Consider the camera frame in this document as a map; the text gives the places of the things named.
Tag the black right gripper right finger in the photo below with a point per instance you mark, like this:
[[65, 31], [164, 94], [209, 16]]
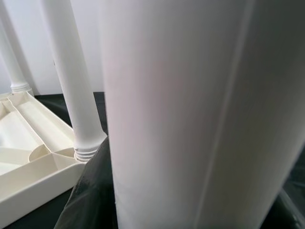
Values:
[[288, 214]]

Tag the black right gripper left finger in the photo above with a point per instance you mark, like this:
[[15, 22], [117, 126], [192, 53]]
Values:
[[95, 198]]

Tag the white plastic table top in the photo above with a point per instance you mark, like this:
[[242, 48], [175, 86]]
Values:
[[35, 167]]

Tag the white plastic table leg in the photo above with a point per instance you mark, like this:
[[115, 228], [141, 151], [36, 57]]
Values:
[[190, 107], [14, 64], [81, 95]]

